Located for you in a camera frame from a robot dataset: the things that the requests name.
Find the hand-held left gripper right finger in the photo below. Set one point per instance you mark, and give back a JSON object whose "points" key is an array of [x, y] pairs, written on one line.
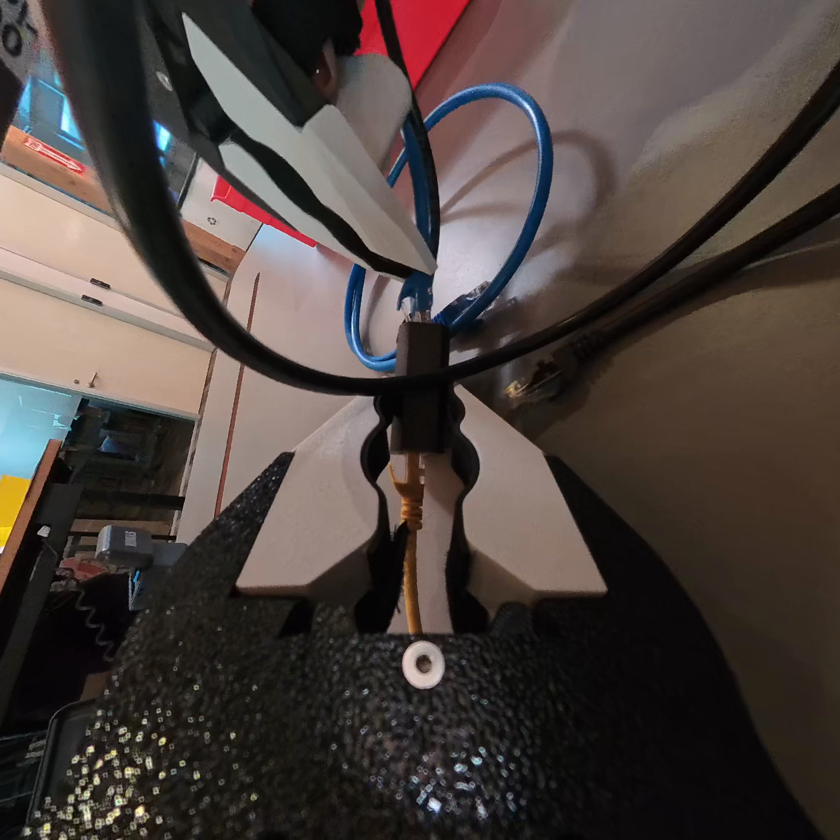
{"points": [[525, 525]]}

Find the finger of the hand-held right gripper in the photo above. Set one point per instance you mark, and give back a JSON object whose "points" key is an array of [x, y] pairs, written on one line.
{"points": [[289, 197], [367, 190]]}

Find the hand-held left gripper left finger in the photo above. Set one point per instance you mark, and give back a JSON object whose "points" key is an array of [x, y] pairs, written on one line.
{"points": [[308, 518]]}

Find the black ethernet adapter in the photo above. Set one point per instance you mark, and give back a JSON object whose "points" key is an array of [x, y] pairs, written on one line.
{"points": [[420, 420]]}

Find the red plastic bin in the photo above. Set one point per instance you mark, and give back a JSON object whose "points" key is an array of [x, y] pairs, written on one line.
{"points": [[426, 39]]}

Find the person's right hand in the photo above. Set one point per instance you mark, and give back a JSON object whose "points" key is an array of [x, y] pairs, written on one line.
{"points": [[323, 71]]}

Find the white recycling bin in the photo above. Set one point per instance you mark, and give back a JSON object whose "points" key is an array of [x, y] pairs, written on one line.
{"points": [[229, 226]]}

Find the red sign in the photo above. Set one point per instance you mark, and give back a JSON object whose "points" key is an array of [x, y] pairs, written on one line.
{"points": [[49, 154]]}

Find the beige door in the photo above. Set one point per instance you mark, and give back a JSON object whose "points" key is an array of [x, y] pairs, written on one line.
{"points": [[65, 229], [98, 348]]}

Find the yellow box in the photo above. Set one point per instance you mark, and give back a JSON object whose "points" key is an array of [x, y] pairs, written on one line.
{"points": [[13, 512]]}

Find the wooden post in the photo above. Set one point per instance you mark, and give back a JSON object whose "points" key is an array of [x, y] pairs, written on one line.
{"points": [[210, 246]]}

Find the brown top black frame desk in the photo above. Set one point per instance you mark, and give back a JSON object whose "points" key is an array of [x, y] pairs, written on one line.
{"points": [[49, 558]]}

